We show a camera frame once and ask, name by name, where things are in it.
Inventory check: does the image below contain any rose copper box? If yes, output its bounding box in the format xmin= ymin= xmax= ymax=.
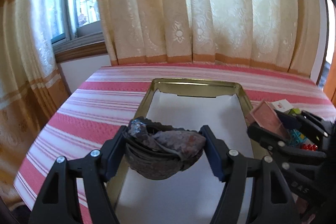
xmin=245 ymin=100 xmax=290 ymax=140

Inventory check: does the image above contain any white small carton box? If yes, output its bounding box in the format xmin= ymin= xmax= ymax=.
xmin=270 ymin=99 xmax=294 ymax=113

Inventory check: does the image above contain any green toy building block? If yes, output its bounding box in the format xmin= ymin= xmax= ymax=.
xmin=288 ymin=108 xmax=301 ymax=116

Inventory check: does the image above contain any blue toy building block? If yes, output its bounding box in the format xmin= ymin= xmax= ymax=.
xmin=288 ymin=129 xmax=306 ymax=147

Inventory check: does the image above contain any red toy building block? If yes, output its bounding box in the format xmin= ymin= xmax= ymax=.
xmin=300 ymin=143 xmax=318 ymax=151

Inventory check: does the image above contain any orange wooden door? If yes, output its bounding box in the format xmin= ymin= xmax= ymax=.
xmin=322 ymin=0 xmax=336 ymax=106

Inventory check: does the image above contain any cream patterned curtain left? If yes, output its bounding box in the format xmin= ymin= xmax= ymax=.
xmin=1 ymin=0 xmax=68 ymax=206

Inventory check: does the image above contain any cream patterned curtain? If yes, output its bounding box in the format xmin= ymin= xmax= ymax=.
xmin=1 ymin=0 xmax=68 ymax=206
xmin=98 ymin=0 xmax=321 ymax=76

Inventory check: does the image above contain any red striped table cloth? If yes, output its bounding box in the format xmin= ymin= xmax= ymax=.
xmin=14 ymin=64 xmax=335 ymax=223

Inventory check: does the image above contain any cream patterned curtain right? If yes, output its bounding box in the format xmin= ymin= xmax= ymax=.
xmin=98 ymin=0 xmax=321 ymax=76

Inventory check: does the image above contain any window with metal frame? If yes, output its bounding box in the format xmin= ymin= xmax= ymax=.
xmin=46 ymin=0 xmax=107 ymax=63

